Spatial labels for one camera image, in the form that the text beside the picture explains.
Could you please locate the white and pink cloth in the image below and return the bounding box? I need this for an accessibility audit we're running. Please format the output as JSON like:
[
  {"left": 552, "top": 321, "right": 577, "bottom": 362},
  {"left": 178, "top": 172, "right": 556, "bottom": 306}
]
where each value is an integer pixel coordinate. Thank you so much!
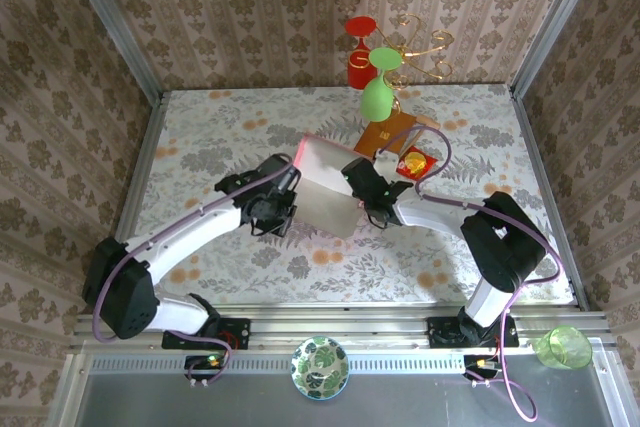
[{"left": 292, "top": 132, "right": 401, "bottom": 242}]

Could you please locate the red snack packet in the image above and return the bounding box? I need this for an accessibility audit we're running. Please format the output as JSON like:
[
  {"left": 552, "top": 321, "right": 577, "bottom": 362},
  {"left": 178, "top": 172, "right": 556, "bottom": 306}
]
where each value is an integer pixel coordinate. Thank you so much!
[{"left": 394, "top": 144, "right": 439, "bottom": 181}]

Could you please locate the brown wooden cutting board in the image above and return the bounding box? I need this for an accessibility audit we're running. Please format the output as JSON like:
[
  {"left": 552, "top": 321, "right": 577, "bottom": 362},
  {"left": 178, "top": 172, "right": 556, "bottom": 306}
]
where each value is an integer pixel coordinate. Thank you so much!
[{"left": 353, "top": 111, "right": 442, "bottom": 162}]

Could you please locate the floral table cover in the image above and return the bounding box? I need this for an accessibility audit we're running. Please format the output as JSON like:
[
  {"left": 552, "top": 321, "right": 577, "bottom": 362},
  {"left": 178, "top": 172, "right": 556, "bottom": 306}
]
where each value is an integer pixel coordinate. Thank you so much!
[{"left": 117, "top": 84, "right": 576, "bottom": 306}]

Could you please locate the green plastic wine glass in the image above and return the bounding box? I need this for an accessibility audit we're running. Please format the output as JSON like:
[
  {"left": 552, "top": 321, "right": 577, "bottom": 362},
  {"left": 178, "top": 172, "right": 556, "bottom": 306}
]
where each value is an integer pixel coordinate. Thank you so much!
[{"left": 360, "top": 46, "right": 403, "bottom": 123}]

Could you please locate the red plastic wine glass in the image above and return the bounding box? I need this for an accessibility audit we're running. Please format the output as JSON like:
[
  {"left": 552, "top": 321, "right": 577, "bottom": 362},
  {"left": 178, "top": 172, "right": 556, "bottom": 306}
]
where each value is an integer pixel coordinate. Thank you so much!
[{"left": 344, "top": 16, "right": 379, "bottom": 93}]

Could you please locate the leaf pattern bowl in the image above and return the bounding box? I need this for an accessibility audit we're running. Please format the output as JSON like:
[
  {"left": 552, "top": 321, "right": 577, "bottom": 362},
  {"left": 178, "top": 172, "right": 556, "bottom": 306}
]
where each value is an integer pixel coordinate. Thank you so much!
[{"left": 291, "top": 336, "right": 351, "bottom": 402}]

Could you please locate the small black circuit board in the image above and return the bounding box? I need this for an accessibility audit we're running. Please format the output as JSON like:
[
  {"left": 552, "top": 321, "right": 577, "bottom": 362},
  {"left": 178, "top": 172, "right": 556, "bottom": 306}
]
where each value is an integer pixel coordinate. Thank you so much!
[
  {"left": 463, "top": 354, "right": 502, "bottom": 381},
  {"left": 184, "top": 354, "right": 229, "bottom": 381}
]

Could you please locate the green transparent cup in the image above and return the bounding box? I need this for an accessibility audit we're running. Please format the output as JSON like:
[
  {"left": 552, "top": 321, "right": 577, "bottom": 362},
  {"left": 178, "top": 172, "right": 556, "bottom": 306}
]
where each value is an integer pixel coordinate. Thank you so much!
[{"left": 534, "top": 325, "right": 594, "bottom": 372}]

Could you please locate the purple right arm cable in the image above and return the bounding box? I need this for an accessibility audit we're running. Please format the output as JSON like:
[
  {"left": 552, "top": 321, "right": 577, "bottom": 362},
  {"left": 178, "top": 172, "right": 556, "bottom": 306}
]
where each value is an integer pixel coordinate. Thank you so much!
[{"left": 374, "top": 126, "right": 560, "bottom": 348}]

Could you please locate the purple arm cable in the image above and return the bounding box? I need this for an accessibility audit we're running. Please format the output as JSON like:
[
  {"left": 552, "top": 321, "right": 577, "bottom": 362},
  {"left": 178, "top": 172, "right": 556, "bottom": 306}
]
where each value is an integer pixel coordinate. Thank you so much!
[
  {"left": 374, "top": 126, "right": 560, "bottom": 348},
  {"left": 92, "top": 156, "right": 297, "bottom": 344}
]

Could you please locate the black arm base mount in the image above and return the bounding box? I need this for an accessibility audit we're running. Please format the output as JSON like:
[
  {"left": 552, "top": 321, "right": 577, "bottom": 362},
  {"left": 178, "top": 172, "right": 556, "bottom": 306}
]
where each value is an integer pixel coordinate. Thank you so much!
[
  {"left": 427, "top": 314, "right": 520, "bottom": 351},
  {"left": 161, "top": 315, "right": 251, "bottom": 351}
]

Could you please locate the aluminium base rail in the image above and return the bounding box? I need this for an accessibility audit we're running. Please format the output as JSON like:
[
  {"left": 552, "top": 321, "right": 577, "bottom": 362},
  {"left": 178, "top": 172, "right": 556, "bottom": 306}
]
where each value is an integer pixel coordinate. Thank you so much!
[{"left": 69, "top": 302, "right": 621, "bottom": 349}]

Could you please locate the slotted grey cable duct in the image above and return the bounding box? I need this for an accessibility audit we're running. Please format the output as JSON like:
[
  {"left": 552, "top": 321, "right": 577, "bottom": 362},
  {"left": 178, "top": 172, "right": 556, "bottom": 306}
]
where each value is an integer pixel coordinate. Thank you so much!
[{"left": 89, "top": 354, "right": 466, "bottom": 373}]

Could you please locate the gold wire glass rack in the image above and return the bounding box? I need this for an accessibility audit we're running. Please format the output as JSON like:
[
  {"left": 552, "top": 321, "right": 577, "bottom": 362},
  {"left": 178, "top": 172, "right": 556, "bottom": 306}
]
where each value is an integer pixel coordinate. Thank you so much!
[{"left": 349, "top": 12, "right": 454, "bottom": 114}]

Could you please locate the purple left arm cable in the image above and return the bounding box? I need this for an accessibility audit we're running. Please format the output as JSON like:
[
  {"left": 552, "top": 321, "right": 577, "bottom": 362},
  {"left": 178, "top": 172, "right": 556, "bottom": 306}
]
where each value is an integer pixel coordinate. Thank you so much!
[{"left": 92, "top": 156, "right": 297, "bottom": 344}]

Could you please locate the aluminium frame post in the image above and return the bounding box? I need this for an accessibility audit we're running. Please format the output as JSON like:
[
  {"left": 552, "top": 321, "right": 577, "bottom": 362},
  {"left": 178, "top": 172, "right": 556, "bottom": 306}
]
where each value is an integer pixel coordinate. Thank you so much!
[
  {"left": 509, "top": 0, "right": 609, "bottom": 98},
  {"left": 56, "top": 0, "right": 164, "bottom": 104}
]

